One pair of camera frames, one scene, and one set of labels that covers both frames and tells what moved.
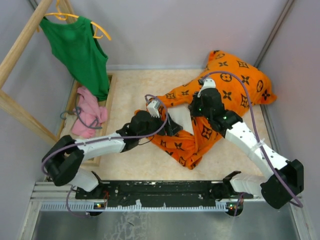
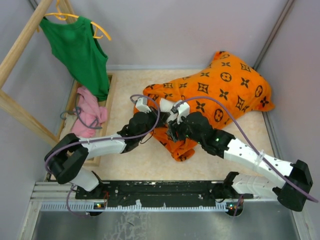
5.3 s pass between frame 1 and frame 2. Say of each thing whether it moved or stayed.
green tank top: stayed
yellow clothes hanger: stayed
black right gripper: moved
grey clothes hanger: stayed
